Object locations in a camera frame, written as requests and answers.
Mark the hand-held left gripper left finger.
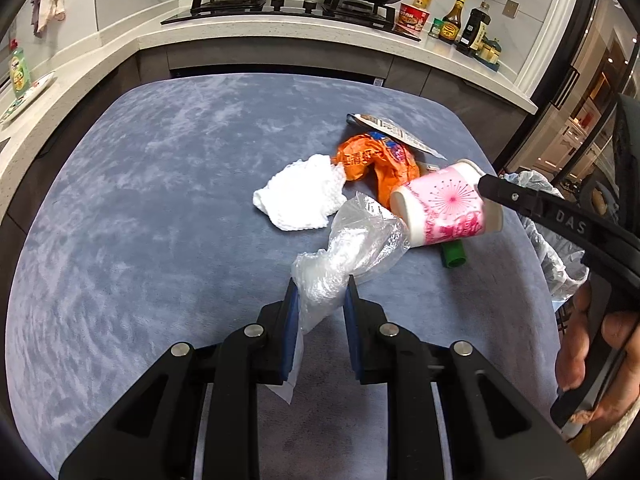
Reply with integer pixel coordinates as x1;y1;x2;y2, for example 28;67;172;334
59;279;302;480

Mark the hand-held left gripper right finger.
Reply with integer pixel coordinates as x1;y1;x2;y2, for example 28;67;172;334
343;274;587;480

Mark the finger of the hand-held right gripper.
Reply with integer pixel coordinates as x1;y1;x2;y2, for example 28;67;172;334
477;172;616;261

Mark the white bin liner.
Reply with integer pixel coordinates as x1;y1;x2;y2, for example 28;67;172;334
500;170;591;303

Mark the clear plastic bag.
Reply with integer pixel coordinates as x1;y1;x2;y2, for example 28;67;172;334
262;191;412;406

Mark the pink patterned paper cup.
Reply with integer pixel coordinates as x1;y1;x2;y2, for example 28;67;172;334
389;159;505;249

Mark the person's right forearm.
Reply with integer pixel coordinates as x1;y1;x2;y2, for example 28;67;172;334
570;400;640;480

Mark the person's right hand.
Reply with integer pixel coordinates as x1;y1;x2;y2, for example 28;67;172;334
554;284;640;426

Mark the small green bottle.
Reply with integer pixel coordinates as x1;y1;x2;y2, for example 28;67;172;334
439;242;470;268

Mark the black-framed glass door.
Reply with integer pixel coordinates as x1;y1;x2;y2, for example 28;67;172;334
492;0;640;201

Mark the crumpled white paper towel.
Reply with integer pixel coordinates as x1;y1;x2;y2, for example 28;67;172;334
252;154;348;232

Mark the orange snack wrapper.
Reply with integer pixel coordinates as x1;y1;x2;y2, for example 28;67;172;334
334;130;421;211

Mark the green seasoning jar rack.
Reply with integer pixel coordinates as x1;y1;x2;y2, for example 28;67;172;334
475;37;502;72

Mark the silver snack wrapper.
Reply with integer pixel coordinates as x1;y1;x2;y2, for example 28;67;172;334
345;112;447;161

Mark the dark soy sauce bottle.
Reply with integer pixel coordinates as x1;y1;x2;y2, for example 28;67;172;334
456;2;492;57

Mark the brown sauce bottle yellow cap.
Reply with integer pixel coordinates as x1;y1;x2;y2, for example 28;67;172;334
439;0;467;45

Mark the red instant noodle cup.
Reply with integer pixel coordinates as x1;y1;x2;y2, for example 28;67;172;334
395;1;432;36

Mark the white counter with grey cabinets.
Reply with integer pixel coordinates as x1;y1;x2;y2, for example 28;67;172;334
0;7;538;221

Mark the black gas stove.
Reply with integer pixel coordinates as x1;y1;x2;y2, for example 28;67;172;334
160;0;423;43

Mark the white plate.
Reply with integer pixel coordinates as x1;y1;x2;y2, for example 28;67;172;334
0;71;56;126

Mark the green dish soap bottle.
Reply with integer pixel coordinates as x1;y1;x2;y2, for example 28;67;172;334
9;39;32;98

